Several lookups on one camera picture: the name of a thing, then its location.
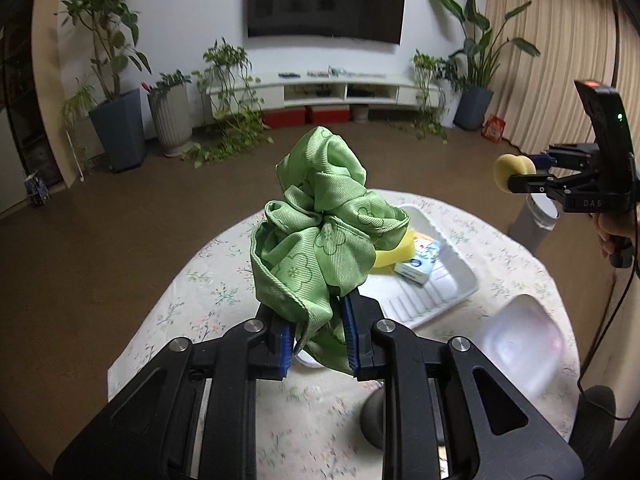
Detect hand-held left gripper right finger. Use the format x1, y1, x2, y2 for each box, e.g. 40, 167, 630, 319
342, 290, 586, 480

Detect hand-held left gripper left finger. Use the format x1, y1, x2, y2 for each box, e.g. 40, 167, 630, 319
52, 305, 296, 480

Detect heart-shaped yellow sponge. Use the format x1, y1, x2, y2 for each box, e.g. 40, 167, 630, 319
494, 153, 535, 193

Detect white plastic tray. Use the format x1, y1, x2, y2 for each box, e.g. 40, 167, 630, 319
357, 203, 480, 330

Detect yellow block sponge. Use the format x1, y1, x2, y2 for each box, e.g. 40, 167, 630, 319
370, 230, 417, 269

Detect blue tissue packet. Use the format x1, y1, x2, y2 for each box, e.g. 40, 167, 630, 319
393, 238, 442, 286

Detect green satin scrunchie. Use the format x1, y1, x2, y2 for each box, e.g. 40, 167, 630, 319
250, 126, 411, 375

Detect translucent plastic container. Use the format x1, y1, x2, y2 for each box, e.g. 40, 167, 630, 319
475, 294, 568, 401

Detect person's right hand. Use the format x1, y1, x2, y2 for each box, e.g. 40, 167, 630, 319
591, 210, 640, 261

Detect grey cylindrical trash bin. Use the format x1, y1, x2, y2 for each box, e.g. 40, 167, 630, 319
507, 192, 561, 256

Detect red paper bag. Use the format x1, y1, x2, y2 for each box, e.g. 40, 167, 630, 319
481, 115, 506, 142

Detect large-leaved plant in dark pot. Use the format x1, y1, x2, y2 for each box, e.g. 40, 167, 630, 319
427, 0, 542, 132

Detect floral tablecloth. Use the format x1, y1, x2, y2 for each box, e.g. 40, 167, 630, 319
107, 189, 581, 480

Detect black cylindrical container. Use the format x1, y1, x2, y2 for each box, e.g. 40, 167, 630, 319
360, 385, 388, 453

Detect beige curtain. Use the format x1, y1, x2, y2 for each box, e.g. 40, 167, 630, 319
486, 0, 640, 181

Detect small vine plant white pot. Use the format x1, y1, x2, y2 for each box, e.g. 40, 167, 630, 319
387, 50, 463, 141

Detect scattered small gadgets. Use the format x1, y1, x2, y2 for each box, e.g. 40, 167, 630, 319
307, 66, 386, 79

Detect red storage box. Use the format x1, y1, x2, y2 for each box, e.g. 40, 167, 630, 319
261, 106, 307, 128
306, 105, 350, 124

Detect white low television cabinet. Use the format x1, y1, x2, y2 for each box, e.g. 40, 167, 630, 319
207, 72, 446, 111

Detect plant in ribbed white pot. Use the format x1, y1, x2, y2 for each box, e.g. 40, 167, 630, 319
142, 70, 196, 157

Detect tall plant in dark pot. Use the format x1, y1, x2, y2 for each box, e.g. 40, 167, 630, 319
57, 0, 153, 173

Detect white stick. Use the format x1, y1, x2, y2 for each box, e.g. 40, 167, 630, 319
65, 127, 85, 182

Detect small blue toy cart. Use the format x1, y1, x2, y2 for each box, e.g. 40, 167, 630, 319
24, 172, 51, 207

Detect trailing vine plant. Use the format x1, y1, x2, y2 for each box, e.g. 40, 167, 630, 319
182, 37, 276, 168

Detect dark glass cabinet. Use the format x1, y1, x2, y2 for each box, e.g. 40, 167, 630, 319
0, 25, 68, 196

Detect thin-leaved spider plant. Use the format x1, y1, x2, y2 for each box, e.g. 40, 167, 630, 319
60, 77, 101, 171

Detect black cable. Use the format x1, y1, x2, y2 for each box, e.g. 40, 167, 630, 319
576, 260, 640, 421

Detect wall-mounted black television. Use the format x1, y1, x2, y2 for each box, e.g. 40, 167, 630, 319
246, 0, 408, 46

